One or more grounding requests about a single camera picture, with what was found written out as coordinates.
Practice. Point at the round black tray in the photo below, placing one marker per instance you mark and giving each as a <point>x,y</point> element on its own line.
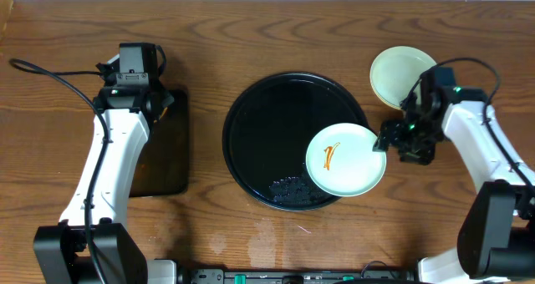
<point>267,132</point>

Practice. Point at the yellow plate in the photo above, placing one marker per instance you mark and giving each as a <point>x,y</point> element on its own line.
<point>384,101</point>

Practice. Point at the light green plate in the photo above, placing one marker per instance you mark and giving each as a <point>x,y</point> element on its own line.
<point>395,71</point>
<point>340,160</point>

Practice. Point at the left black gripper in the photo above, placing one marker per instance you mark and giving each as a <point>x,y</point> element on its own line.
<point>130,78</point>

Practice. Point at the rectangular black tray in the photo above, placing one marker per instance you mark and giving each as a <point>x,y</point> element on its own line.
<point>163,165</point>

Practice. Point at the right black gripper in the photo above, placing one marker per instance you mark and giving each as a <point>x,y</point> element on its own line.
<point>393,138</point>

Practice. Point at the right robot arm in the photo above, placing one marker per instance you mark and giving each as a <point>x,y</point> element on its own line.
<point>496,240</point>

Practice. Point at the orange green sponge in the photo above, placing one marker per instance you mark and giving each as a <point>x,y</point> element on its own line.
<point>162,114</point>

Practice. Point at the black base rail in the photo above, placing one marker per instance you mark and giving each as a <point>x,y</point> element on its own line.
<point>292,277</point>

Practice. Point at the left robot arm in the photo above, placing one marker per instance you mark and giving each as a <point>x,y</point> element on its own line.
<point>90,243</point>

